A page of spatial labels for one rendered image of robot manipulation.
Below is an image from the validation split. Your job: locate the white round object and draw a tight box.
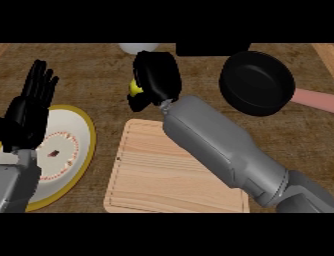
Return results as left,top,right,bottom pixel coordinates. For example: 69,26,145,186
118,43,159,56

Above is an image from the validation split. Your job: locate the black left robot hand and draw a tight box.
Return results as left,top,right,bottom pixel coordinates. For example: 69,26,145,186
0,59,60,154

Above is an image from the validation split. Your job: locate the yellow pear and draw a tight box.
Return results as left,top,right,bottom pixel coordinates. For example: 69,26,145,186
127,79,146,98

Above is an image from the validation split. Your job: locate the black pan with pink handle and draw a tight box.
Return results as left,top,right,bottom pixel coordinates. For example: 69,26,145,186
217,50,334,118

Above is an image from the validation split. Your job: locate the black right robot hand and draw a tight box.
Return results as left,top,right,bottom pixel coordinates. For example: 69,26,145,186
125,50,183,113

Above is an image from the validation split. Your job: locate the pale wooden cutting board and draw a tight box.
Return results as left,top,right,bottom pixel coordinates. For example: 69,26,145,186
102,118,251,214

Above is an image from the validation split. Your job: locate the white plate with yellow rim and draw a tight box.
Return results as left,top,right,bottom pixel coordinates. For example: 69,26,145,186
0,104,97,213

